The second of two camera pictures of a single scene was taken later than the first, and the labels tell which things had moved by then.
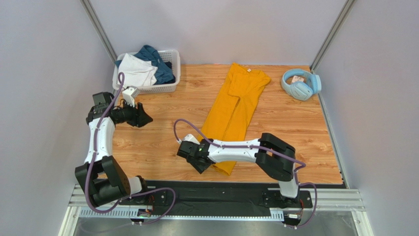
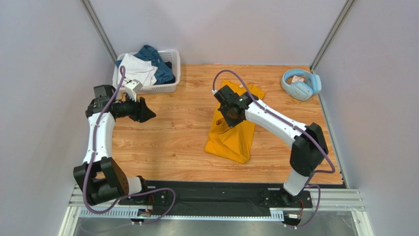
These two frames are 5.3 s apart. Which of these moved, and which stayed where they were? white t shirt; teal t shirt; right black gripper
Moved: right black gripper
Stayed: teal t shirt; white t shirt
